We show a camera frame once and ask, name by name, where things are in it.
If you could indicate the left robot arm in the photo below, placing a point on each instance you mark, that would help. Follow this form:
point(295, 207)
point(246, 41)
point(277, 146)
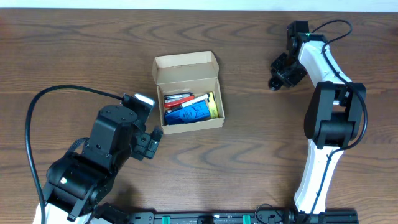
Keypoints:
point(85, 174)

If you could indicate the blue plastic case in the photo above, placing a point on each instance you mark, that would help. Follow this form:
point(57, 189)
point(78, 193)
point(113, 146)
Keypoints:
point(190, 114)

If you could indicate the brown cardboard box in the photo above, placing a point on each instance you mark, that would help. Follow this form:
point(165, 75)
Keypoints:
point(195, 73)

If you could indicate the black capped white marker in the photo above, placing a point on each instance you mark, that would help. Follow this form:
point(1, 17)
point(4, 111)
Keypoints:
point(191, 102)

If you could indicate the yellow highlighter pen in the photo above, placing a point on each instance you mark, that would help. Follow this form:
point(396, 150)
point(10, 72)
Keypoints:
point(212, 106)

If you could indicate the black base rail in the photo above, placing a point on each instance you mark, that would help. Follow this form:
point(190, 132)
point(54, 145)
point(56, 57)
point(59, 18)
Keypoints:
point(261, 216)

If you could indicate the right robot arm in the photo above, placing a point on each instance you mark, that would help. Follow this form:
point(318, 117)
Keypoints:
point(336, 119)

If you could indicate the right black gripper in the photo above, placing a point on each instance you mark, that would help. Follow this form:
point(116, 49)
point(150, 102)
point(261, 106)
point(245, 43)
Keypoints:
point(286, 72)

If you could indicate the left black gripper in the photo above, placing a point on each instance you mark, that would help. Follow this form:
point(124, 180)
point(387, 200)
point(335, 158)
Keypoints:
point(145, 143)

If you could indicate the red and black utility knife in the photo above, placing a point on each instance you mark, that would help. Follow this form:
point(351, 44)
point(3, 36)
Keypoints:
point(175, 100)

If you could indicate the black cone glue bottle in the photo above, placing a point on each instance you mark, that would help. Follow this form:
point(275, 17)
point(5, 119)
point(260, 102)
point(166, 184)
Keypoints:
point(275, 84)

